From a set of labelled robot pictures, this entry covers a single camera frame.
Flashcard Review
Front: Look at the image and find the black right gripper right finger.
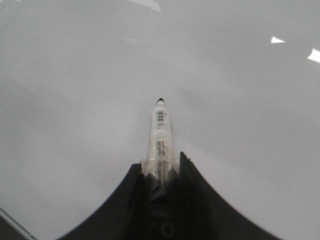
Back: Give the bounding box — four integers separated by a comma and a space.
179, 152, 280, 240

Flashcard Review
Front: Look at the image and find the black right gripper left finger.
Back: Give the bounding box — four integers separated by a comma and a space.
60, 163, 143, 240

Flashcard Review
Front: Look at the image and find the white whiteboard marker black tip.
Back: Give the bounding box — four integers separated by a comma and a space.
138, 97, 181, 240

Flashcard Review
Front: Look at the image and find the white whiteboard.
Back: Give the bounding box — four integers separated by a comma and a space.
0, 0, 320, 240

